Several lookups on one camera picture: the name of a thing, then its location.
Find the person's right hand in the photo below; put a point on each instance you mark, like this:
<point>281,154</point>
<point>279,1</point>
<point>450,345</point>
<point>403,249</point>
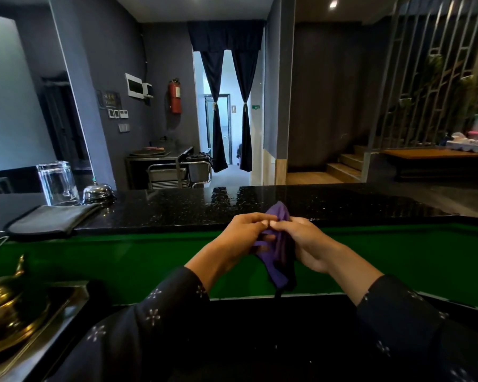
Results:
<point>312,246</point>

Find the person's left hand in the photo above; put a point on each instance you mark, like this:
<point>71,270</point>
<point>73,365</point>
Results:
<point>235,240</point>

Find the person's right thumb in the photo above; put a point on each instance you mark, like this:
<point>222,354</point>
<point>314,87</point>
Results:
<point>286,223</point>

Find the person's left thumb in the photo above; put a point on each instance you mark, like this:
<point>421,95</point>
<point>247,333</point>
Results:
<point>253,219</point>

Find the purple cloth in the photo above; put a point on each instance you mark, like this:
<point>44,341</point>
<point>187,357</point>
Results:
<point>281,254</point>

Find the person's right forearm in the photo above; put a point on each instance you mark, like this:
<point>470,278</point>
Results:
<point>394,314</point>

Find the person's left forearm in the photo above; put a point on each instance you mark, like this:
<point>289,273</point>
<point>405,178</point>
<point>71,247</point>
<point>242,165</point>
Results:
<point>151,322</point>

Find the wooden stairs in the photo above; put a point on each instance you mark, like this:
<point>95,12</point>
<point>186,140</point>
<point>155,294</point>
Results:
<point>344,167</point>

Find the steel service trolley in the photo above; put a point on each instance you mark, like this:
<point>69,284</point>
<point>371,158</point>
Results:
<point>175,175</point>

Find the dark tied curtain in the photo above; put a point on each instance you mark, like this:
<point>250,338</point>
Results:
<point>217,127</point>
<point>245,127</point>

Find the glass door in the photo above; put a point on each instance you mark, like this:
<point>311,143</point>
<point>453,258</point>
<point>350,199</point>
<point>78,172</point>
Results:
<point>223,127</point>

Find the steel work counter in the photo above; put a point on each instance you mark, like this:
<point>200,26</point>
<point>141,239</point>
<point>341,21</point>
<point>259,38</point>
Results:
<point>139,167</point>

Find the red fire extinguisher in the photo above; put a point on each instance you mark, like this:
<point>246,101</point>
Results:
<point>175,97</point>

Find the silver service bell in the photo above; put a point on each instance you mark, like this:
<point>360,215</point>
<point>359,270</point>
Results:
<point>98,192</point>

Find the low wooden table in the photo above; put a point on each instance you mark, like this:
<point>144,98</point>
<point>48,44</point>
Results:
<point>434,155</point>

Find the dark curtain valance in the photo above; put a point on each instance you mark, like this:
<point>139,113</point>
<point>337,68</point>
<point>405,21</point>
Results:
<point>226,35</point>

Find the white plastic tray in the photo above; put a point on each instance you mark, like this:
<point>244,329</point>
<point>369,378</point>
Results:
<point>468,147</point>

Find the clear drinking glass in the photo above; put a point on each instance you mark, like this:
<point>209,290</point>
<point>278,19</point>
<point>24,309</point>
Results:
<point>58,183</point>

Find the folded grey cloth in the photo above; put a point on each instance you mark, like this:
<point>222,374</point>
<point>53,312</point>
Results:
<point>50,220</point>

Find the metal lattice screen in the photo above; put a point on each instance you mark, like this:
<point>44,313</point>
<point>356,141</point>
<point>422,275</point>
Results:
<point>434,75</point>

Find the round ceiling light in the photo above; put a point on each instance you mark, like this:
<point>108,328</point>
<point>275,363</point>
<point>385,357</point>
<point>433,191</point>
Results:
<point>333,4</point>

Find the steel tray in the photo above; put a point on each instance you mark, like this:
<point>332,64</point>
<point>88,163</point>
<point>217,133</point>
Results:
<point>44,338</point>

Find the brass teapot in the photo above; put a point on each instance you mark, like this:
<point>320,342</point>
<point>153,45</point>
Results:
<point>2,306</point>

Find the white wall outlet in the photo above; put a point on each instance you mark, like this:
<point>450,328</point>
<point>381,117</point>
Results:
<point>124,127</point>

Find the small white wall device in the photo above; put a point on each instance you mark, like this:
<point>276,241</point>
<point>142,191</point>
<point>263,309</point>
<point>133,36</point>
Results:
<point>148,90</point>

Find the white wall switches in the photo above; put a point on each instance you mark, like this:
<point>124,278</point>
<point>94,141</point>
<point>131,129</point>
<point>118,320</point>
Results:
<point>118,113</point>

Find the white wall panel box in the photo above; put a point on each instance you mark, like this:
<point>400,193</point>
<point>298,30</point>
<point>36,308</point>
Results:
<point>134,86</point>

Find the dark wall sign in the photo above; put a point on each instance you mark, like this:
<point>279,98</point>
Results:
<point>109,99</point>

